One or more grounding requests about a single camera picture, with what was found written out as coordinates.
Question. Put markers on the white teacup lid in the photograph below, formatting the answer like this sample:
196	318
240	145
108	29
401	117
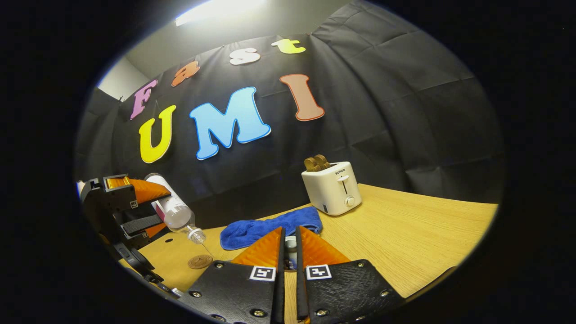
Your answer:
290	254

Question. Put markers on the blue towel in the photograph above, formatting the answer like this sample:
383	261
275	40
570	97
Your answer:
261	229

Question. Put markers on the black backdrop cloth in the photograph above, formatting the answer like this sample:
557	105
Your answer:
360	112

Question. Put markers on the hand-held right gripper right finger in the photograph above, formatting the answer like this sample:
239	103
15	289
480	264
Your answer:
342	292

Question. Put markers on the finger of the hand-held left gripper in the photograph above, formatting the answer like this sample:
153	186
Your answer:
141	224
112	193

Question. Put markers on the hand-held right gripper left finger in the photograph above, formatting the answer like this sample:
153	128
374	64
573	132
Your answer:
238	297

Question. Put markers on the clear plastic water bottle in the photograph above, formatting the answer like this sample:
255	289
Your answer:
173	209

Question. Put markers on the brown toast slice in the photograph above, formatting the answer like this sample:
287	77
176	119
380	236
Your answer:
316	163

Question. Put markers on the white toaster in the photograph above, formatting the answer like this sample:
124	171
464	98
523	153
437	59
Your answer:
330	191

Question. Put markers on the round wooden coaster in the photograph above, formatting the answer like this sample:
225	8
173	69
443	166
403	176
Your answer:
200	262

